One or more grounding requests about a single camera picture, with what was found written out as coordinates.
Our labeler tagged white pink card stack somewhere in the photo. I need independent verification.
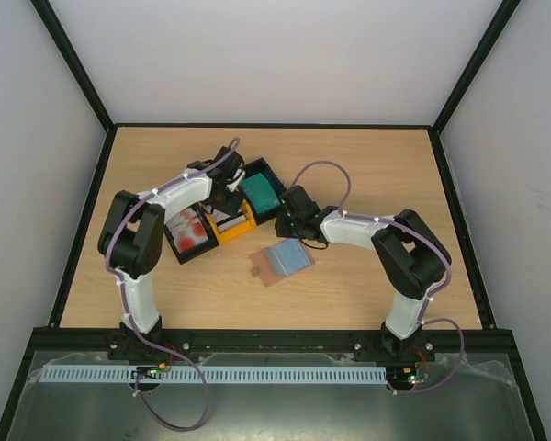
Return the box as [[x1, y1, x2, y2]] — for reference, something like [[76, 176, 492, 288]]
[[210, 209, 248, 233]]

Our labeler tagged yellow bin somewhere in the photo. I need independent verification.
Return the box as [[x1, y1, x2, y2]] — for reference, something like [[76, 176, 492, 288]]
[[200, 199, 257, 245]]

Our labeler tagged black bin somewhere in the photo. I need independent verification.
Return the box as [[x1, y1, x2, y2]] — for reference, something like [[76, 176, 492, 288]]
[[238, 157, 286, 225], [164, 204, 219, 265]]

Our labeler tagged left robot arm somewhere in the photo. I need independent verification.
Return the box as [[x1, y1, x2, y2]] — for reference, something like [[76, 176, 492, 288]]
[[97, 138, 245, 334]]

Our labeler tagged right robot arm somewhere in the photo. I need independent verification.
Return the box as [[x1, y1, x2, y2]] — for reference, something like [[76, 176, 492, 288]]
[[275, 185, 452, 360]]

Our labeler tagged teal card stack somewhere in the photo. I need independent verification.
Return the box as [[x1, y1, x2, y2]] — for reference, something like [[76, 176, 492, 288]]
[[240, 174, 279, 215]]

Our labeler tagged red white card stack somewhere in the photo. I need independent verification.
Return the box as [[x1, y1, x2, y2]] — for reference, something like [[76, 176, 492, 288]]
[[166, 208, 208, 254]]

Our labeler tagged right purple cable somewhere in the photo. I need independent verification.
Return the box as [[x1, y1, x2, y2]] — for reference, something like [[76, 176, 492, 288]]
[[293, 160, 466, 397]]

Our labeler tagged purple cable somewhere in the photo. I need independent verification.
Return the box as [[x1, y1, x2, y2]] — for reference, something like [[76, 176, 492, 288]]
[[105, 136, 241, 432], [293, 160, 466, 397]]

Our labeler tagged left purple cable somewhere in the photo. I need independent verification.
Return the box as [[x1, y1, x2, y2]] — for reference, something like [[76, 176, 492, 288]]
[[105, 136, 241, 432]]

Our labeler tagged grey slotted cable duct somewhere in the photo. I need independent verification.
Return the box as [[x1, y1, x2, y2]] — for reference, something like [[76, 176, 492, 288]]
[[39, 365, 387, 385]]

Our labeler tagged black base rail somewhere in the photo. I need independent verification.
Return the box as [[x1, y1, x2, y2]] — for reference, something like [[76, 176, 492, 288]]
[[27, 324, 515, 361]]

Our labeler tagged black enclosure frame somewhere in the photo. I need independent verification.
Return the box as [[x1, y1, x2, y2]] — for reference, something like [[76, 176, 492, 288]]
[[0, 0, 546, 440]]

